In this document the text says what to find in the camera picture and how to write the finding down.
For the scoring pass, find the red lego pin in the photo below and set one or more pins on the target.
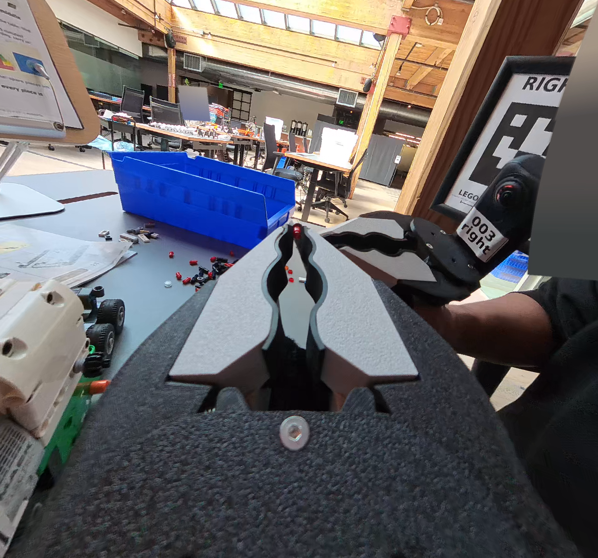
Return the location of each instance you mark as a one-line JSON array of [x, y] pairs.
[[297, 230]]

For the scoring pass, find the white green lego truck model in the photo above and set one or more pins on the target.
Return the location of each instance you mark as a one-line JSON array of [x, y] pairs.
[[42, 334]]

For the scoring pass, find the person's right forearm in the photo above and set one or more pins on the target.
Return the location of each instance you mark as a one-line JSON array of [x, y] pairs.
[[495, 334]]

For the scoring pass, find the lego instruction booklet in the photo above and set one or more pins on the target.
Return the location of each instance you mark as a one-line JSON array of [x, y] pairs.
[[56, 254]]

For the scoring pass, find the white box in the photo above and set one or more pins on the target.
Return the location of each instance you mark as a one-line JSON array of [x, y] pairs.
[[338, 145]]

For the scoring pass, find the pile of small lego tiles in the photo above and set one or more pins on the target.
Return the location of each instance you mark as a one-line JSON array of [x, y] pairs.
[[140, 237]]

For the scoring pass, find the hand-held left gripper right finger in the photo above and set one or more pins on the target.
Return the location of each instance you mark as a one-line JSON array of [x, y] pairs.
[[364, 324]]

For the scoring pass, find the wooden office desk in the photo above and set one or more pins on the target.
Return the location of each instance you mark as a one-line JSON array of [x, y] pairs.
[[317, 161]]

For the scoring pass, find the pile of small lego pins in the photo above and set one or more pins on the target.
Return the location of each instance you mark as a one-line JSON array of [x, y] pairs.
[[205, 275]]

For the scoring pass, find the black office chair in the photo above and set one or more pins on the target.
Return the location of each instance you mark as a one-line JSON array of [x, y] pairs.
[[334, 189]]

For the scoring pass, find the wooden support post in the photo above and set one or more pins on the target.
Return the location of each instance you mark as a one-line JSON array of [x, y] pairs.
[[476, 30]]

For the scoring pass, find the black-white marker sign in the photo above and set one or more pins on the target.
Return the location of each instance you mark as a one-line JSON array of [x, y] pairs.
[[495, 124]]

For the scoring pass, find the printed instruction sheet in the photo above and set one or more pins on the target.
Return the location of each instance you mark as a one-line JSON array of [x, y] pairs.
[[18, 21]]

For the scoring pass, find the blue plastic bin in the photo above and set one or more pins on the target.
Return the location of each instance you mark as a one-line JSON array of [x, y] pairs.
[[196, 194]]

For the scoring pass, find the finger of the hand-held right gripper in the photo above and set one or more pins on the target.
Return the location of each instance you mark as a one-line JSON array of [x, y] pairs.
[[397, 266], [369, 227]]

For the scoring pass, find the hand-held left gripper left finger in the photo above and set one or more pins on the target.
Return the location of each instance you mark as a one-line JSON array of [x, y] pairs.
[[233, 324]]

